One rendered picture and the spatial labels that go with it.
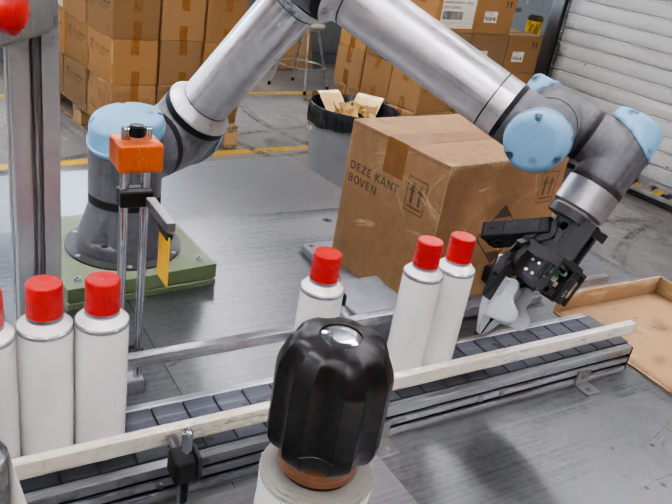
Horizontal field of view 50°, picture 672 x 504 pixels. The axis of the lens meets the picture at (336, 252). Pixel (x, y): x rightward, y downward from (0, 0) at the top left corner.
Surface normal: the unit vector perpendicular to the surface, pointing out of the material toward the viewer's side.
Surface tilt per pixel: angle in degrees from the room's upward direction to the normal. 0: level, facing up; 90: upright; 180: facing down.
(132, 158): 90
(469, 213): 90
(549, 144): 91
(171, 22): 90
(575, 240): 60
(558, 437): 0
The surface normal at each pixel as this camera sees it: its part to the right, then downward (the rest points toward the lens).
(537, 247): -0.66, -0.36
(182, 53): 0.62, 0.39
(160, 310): 0.15, -0.89
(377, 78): -0.78, 0.15
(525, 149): -0.40, 0.36
